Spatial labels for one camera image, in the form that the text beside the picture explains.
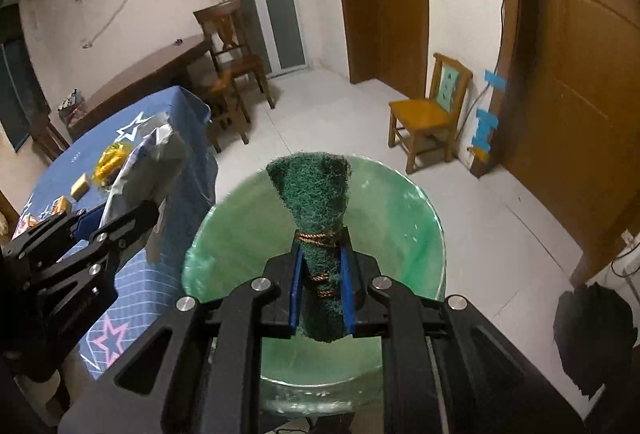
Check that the blue star-print tablecloth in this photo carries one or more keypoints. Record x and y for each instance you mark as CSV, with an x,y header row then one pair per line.
x,y
165,113

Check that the yellow sponge cube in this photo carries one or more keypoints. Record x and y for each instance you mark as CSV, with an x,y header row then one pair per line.
x,y
80,187

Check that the dark window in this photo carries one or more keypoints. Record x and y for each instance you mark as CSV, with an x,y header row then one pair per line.
x,y
20,83

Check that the golden wrapper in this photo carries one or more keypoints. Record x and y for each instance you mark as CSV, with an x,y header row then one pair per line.
x,y
111,163

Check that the green scouring pad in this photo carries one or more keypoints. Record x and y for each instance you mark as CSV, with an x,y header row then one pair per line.
x,y
310,194

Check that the light wooden chair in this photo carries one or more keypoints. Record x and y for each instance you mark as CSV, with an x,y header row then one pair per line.
x,y
425,111

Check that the dark wooden chair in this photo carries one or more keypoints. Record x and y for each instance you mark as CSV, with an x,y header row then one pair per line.
x,y
47,133
220,86
225,28

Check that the dark wooden table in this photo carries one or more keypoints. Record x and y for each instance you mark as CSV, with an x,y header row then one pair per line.
x,y
140,68

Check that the dark bag with packets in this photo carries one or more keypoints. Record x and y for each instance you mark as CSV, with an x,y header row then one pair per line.
x,y
70,108

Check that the silver plastic bag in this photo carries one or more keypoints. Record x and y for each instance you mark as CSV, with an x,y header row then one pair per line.
x,y
150,163

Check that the black plastic bag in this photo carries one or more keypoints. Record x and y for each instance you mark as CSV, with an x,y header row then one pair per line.
x,y
595,339

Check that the green trash bin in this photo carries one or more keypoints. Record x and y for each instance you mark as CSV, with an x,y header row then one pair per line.
x,y
400,224

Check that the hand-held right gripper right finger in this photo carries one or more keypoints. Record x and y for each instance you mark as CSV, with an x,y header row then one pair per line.
x,y
348,294

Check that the orange white packet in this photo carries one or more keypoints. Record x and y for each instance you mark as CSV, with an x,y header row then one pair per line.
x,y
60,205

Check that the blue tape piece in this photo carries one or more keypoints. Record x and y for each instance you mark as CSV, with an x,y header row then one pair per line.
x,y
495,80
486,128

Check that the white power strip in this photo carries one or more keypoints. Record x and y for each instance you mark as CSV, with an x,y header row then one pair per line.
x,y
627,259

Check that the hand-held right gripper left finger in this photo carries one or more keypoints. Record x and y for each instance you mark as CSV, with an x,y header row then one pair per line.
x,y
295,289

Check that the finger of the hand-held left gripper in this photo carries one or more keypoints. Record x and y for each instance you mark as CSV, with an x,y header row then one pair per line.
x,y
125,226
87,221

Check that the large brown wooden door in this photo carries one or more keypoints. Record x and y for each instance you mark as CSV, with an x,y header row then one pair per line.
x,y
575,88

